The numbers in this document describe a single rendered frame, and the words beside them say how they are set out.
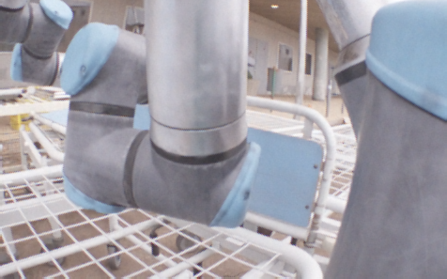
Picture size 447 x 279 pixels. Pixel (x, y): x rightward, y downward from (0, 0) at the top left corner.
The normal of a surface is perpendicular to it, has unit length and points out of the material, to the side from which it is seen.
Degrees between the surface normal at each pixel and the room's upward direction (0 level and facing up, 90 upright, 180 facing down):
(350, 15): 103
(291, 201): 90
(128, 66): 85
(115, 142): 37
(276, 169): 90
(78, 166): 80
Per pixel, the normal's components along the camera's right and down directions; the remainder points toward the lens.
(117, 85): 0.71, 0.09
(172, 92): -0.29, 0.48
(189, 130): 0.00, 0.50
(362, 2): -0.58, 0.19
